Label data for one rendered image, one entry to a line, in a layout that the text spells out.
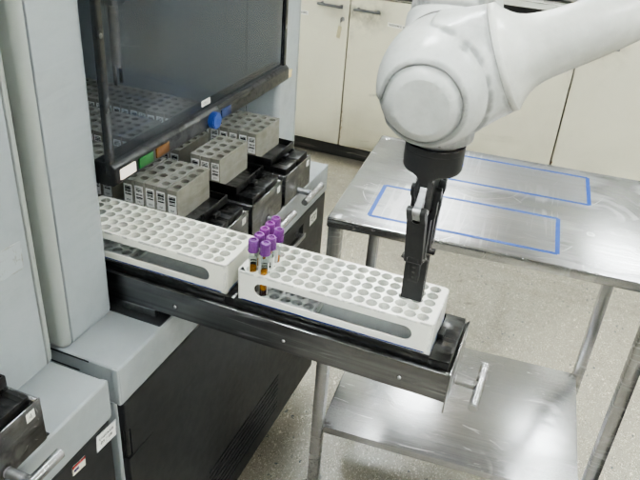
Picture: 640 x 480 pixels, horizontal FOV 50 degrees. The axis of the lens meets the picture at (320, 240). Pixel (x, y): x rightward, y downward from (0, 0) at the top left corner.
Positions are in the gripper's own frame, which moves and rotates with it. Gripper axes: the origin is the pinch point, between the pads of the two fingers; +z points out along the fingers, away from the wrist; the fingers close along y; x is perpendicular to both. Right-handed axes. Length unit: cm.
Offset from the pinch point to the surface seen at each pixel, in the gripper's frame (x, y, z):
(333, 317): -10.6, 2.1, 9.3
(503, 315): 10, -130, 91
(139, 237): -42.7, 4.0, 3.4
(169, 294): -36.0, 6.8, 10.3
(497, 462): 18, -33, 62
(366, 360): -3.7, 6.9, 11.3
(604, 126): 30, -229, 48
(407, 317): 0.7, 4.9, 3.7
